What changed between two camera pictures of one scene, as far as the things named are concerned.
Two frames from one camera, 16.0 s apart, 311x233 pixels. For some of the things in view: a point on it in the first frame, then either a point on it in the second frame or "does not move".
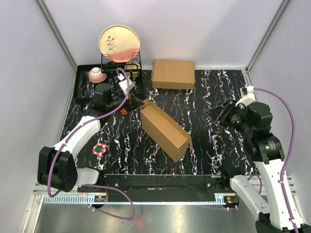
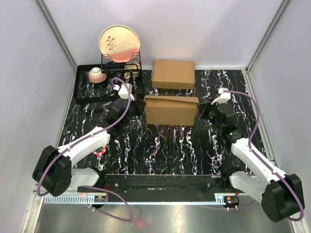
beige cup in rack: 132,69 does not move
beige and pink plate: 120,42 does not move
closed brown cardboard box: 173,74 does not move
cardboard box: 164,131 -> 173,110
